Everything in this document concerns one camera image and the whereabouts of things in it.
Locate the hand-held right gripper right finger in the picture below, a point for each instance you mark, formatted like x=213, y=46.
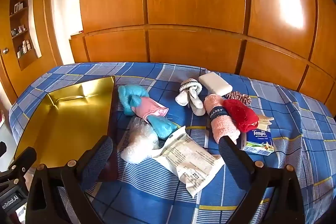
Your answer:
x=231, y=158

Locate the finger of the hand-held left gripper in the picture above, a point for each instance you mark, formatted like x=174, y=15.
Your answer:
x=2, y=149
x=25, y=158

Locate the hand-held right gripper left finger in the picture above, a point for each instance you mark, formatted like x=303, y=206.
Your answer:
x=96, y=161

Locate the pink towel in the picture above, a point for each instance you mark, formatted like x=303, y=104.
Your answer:
x=223, y=127

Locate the white printed packet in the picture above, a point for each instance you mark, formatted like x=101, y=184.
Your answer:
x=189, y=161

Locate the red fluffy cloth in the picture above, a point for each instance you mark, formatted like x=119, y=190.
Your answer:
x=241, y=113

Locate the clear plastic bag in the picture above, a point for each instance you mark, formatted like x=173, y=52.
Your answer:
x=140, y=142

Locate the maroon box with gold lining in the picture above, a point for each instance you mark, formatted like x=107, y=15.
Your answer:
x=68, y=119

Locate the teal fluffy cloth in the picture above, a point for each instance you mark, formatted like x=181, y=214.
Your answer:
x=131, y=98
x=162, y=127

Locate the blue tissue packet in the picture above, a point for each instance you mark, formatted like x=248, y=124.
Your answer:
x=258, y=142

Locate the blue checked bedsheet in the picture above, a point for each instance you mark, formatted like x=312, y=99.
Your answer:
x=262, y=187

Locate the beige tied cloth bundle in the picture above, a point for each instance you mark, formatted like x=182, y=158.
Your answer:
x=265, y=120

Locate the brown striped scrunchie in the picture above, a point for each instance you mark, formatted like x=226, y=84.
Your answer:
x=240, y=98

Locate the grey white socks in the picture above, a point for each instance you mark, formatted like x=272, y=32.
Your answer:
x=191, y=98

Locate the round metal door knob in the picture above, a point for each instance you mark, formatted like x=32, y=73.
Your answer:
x=4, y=50

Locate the wooden cabinet with shelf niche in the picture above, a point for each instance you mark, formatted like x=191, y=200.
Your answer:
x=44, y=29

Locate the wooden wardrobe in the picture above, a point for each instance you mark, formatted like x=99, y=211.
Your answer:
x=197, y=3

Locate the wooden wall shelf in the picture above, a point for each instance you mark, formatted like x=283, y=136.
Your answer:
x=25, y=47

